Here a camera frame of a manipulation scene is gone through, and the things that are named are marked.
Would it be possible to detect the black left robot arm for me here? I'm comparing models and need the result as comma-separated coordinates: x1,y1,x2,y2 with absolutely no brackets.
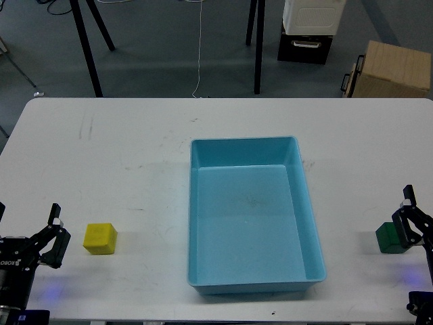
1,203,70,324

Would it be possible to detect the yellow block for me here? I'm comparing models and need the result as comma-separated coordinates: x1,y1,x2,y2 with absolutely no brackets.
83,223,118,255

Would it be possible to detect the green block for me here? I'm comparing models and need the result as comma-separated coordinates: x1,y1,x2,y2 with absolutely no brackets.
375,222,407,254

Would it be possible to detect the white hanging cord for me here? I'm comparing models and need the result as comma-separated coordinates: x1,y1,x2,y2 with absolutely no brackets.
191,0,204,99

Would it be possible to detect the light blue plastic box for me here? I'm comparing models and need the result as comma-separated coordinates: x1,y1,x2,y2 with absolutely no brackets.
187,136,327,295

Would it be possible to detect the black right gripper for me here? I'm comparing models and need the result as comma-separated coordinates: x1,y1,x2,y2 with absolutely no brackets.
392,184,433,280

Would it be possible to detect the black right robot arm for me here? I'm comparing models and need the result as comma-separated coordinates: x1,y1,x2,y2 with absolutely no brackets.
392,184,432,324

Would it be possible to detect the black case with handle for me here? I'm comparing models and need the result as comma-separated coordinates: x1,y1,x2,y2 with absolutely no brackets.
277,26,334,65

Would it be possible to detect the black table leg pair left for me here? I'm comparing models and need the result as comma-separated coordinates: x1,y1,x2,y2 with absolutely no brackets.
69,0,116,98

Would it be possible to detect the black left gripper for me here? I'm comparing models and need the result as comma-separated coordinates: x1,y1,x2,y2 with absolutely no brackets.
0,202,71,309

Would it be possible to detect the black table leg pair right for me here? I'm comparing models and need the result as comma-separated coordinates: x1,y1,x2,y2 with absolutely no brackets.
245,0,266,95

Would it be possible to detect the black table leg pair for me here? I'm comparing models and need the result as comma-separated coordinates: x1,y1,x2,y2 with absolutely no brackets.
245,0,266,95
69,0,116,98

